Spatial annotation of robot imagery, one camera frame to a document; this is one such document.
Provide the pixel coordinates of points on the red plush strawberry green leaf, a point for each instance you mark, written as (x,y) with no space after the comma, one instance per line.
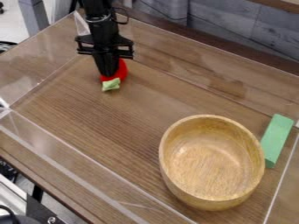
(111,83)

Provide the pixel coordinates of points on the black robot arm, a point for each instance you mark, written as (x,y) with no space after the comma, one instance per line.
(102,20)

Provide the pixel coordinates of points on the wooden bowl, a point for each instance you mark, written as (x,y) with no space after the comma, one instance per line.
(211,162)

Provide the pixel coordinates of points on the clear acrylic tray walls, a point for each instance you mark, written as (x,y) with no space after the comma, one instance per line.
(87,144)

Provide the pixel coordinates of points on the clear acrylic corner bracket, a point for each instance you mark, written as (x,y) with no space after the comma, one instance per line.
(82,26)

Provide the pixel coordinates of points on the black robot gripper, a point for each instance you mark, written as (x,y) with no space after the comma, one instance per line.
(121,47)

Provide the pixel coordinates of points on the green rectangular block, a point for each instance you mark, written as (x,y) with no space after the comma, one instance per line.
(274,139)

